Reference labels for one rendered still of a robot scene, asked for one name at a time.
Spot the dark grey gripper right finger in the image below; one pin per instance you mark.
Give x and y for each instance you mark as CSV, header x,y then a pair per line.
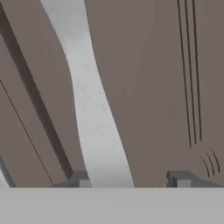
x,y
178,177

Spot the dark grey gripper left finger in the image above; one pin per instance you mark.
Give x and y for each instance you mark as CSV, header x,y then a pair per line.
x,y
76,178

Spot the brown cabinet drawer front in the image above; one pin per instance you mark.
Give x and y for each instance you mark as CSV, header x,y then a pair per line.
x,y
32,96

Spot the brown grooved cabinet front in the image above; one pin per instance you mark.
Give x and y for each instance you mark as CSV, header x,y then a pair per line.
x,y
151,87

